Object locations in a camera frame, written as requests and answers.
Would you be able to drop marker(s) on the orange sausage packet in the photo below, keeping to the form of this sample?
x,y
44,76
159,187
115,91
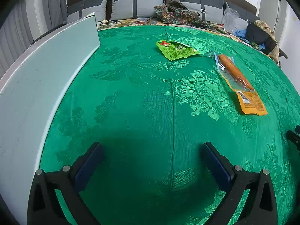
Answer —
x,y
248,98

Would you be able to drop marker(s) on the green floral tablecloth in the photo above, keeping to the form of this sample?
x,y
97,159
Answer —
x,y
151,115

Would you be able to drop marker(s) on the green snack packet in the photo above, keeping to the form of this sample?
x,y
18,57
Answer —
x,y
173,50

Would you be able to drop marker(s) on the grey sofa cushion far left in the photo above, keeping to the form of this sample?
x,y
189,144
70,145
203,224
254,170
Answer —
x,y
85,7

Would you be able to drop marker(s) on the white storage box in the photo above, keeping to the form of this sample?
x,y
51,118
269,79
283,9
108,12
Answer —
x,y
31,91

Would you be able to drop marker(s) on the grey sofa cushion right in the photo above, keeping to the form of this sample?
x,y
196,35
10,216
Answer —
x,y
208,10

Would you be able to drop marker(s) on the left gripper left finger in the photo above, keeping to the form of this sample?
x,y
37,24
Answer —
x,y
43,204

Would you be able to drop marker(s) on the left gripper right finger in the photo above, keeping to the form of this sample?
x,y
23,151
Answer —
x,y
260,206

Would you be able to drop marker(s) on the floral patterned cloth heap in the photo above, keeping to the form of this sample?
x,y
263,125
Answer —
x,y
177,13

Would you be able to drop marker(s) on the grey sofa cushion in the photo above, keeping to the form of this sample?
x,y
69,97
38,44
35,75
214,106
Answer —
x,y
127,9
208,10
85,7

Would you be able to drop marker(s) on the clear plastic bag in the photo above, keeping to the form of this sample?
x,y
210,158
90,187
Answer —
x,y
229,20

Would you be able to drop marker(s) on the dark clothes pile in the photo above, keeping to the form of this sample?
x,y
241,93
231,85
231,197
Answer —
x,y
260,33

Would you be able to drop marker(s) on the colourful flower bedspread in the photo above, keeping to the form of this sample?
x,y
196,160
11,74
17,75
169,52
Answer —
x,y
111,24

